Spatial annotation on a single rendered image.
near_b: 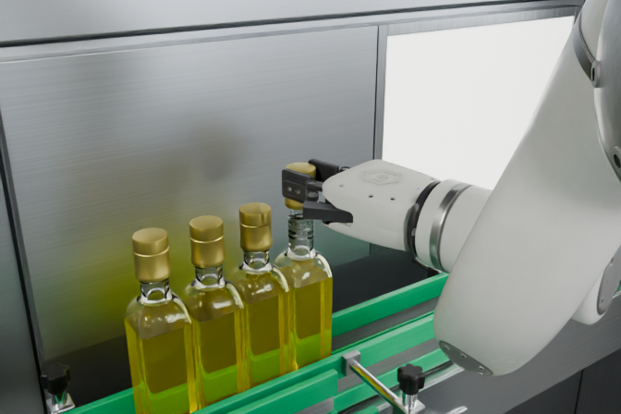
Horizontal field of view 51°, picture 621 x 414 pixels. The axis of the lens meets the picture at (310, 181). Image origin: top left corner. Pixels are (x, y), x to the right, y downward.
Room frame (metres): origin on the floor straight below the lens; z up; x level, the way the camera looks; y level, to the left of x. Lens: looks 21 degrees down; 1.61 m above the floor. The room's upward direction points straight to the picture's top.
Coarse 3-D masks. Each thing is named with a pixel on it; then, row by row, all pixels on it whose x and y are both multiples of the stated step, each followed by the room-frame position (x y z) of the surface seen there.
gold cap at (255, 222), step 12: (252, 204) 0.64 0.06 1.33; (264, 204) 0.64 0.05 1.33; (240, 216) 0.63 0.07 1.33; (252, 216) 0.62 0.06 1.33; (264, 216) 0.62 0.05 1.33; (240, 228) 0.63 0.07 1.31; (252, 228) 0.62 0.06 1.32; (264, 228) 0.62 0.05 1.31; (240, 240) 0.63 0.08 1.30; (252, 240) 0.62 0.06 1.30; (264, 240) 0.62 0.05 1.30
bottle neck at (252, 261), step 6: (246, 252) 0.63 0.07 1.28; (252, 252) 0.62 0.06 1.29; (258, 252) 0.62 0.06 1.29; (264, 252) 0.63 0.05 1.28; (246, 258) 0.63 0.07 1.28; (252, 258) 0.62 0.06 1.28; (258, 258) 0.62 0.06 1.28; (264, 258) 0.63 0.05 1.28; (246, 264) 0.63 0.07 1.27; (252, 264) 0.62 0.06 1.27; (258, 264) 0.62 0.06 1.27; (264, 264) 0.63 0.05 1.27; (270, 264) 0.64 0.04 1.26; (252, 270) 0.62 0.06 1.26; (258, 270) 0.62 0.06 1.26
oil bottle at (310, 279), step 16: (288, 256) 0.66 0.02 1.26; (320, 256) 0.66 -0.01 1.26; (288, 272) 0.64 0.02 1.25; (304, 272) 0.64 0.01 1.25; (320, 272) 0.65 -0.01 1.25; (304, 288) 0.64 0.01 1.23; (320, 288) 0.65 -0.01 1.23; (304, 304) 0.64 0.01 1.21; (320, 304) 0.65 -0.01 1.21; (304, 320) 0.64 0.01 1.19; (320, 320) 0.65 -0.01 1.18; (304, 336) 0.64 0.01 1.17; (320, 336) 0.65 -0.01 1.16; (304, 352) 0.64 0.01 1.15; (320, 352) 0.65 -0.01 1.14
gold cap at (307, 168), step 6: (288, 168) 0.66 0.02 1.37; (294, 168) 0.66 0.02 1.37; (300, 168) 0.66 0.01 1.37; (306, 168) 0.66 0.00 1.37; (312, 168) 0.66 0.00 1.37; (306, 174) 0.65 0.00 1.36; (312, 174) 0.66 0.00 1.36; (288, 204) 0.66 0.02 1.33; (294, 204) 0.65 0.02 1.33; (300, 204) 0.65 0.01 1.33; (300, 210) 0.65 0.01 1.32
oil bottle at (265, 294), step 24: (240, 264) 0.64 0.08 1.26; (240, 288) 0.61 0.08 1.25; (264, 288) 0.61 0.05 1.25; (288, 288) 0.63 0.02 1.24; (264, 312) 0.61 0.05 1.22; (288, 312) 0.63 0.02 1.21; (264, 336) 0.61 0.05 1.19; (288, 336) 0.63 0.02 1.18; (264, 360) 0.61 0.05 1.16; (288, 360) 0.63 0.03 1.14
